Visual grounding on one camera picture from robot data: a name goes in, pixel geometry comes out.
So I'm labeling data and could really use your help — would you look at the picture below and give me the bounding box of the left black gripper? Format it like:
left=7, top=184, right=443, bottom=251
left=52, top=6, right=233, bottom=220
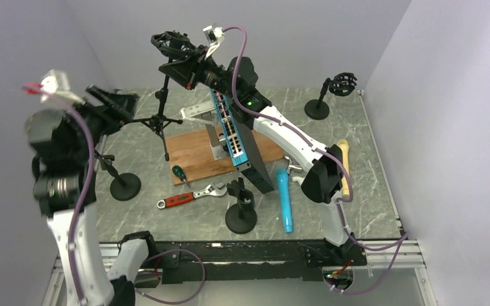
left=61, top=84, right=139, bottom=160

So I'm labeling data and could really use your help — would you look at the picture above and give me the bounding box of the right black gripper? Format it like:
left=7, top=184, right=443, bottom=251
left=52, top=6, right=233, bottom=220
left=161, top=45, right=241, bottom=101

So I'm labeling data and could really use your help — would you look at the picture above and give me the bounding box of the black tripod mic stand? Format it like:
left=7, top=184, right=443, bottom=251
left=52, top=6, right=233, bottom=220
left=132, top=31, right=194, bottom=161

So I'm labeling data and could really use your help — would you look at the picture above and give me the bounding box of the black round-base mic stand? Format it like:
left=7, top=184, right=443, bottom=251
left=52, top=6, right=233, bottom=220
left=94, top=150, right=142, bottom=201

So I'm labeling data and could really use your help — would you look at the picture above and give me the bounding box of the blue microphone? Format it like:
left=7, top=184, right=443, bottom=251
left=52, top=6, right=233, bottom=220
left=275, top=168, right=293, bottom=233

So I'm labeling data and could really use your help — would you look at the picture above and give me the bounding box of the black stand of green microphone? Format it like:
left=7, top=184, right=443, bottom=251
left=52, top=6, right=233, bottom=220
left=225, top=177, right=257, bottom=235

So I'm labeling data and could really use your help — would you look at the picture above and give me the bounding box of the black stand with shock mount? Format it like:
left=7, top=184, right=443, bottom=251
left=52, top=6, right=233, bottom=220
left=304, top=72, right=359, bottom=120

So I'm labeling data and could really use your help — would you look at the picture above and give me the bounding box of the beige microphone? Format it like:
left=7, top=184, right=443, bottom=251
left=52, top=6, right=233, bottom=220
left=337, top=139, right=350, bottom=198

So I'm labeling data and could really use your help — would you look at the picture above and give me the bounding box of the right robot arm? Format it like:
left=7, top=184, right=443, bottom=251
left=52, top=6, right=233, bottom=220
left=158, top=56, right=352, bottom=265

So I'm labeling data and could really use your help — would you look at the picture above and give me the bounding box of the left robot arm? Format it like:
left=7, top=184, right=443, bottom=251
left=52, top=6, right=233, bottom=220
left=23, top=84, right=158, bottom=305

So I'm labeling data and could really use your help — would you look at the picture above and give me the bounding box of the wooden board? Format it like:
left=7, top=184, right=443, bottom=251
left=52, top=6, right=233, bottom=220
left=166, top=128, right=284, bottom=182

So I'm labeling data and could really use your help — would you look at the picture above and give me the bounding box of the chrome faucet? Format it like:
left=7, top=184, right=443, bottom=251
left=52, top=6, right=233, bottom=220
left=284, top=155, right=303, bottom=175

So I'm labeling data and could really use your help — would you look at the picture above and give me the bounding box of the white plastic faucet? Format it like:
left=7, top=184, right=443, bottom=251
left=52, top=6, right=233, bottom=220
left=292, top=176, right=304, bottom=186

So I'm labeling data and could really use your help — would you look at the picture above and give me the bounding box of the metal bracket holder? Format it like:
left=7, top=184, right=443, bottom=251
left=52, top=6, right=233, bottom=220
left=179, top=101, right=228, bottom=161

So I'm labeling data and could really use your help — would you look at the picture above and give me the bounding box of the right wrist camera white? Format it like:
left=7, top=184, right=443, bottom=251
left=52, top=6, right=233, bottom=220
left=203, top=24, right=225, bottom=59

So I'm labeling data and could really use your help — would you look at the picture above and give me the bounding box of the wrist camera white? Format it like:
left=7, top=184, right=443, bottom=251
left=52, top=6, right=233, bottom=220
left=203, top=24, right=225, bottom=59
left=22, top=69, right=85, bottom=105

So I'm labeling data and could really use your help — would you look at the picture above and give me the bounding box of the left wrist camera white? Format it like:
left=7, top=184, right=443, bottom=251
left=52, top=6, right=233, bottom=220
left=22, top=69, right=85, bottom=105

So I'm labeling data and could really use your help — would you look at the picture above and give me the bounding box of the green handle screwdriver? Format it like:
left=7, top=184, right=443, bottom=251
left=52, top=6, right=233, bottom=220
left=172, top=165, right=190, bottom=187

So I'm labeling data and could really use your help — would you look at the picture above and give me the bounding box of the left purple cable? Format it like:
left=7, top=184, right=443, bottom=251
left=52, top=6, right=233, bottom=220
left=50, top=94, right=97, bottom=306

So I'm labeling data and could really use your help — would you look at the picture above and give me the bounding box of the blue black network switch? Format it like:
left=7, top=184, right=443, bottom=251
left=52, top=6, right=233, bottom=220
left=210, top=89, right=274, bottom=194

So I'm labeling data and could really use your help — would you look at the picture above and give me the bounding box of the adjustable wrench red handle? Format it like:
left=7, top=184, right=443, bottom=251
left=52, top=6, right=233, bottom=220
left=156, top=183, right=227, bottom=210

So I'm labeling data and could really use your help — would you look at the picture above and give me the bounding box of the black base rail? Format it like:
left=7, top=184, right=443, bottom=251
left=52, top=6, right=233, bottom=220
left=141, top=239, right=368, bottom=284

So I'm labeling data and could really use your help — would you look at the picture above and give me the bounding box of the aluminium frame rail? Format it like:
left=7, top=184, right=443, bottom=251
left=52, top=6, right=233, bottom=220
left=41, top=240, right=438, bottom=306

